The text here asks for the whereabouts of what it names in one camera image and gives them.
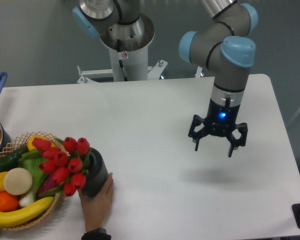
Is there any green bok choy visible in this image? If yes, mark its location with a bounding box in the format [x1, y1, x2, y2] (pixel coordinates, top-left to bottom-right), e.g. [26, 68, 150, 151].
[18, 157, 48, 208]

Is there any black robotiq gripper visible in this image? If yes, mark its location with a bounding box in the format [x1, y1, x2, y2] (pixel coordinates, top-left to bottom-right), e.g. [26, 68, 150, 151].
[188, 97, 249, 158]

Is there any person's hand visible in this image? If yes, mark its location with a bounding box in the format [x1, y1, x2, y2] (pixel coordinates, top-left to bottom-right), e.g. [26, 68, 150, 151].
[78, 172, 114, 232]

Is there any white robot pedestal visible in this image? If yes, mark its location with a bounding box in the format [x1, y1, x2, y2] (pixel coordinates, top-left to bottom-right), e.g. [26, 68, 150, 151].
[76, 12, 169, 85]

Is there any woven wicker basket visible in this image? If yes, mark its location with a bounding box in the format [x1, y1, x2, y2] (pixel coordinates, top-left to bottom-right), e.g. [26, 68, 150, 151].
[0, 131, 64, 231]

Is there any red tulip bouquet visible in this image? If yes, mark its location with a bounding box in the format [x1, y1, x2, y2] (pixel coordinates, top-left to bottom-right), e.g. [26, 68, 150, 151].
[18, 137, 92, 197]

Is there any beige round disc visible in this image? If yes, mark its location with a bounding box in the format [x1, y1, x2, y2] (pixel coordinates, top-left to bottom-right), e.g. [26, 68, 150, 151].
[3, 167, 33, 196]

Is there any dark sleeved forearm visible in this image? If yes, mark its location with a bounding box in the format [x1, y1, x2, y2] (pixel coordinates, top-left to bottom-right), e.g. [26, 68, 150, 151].
[81, 227, 112, 240]

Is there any yellow banana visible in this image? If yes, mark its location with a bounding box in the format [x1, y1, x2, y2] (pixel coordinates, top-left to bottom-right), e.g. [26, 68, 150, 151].
[0, 196, 54, 228]

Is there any orange fruit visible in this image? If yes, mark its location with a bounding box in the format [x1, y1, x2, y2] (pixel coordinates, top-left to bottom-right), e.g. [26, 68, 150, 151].
[0, 192, 19, 212]

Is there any yellow squash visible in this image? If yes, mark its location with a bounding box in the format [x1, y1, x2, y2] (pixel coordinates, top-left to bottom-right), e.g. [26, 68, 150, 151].
[27, 135, 56, 151]

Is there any purple sweet potato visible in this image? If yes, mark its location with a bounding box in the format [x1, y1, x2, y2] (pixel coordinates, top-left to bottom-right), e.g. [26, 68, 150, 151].
[37, 178, 58, 200]

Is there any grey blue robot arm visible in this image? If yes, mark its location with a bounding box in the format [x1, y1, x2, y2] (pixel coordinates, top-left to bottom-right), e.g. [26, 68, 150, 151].
[72, 0, 259, 152]

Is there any green cucumber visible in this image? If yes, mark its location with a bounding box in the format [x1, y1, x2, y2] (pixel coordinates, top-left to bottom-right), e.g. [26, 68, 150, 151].
[0, 146, 29, 173]

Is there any dark grey ribbed vase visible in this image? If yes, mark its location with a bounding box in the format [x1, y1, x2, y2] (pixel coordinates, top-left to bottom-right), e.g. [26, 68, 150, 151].
[82, 148, 109, 198]

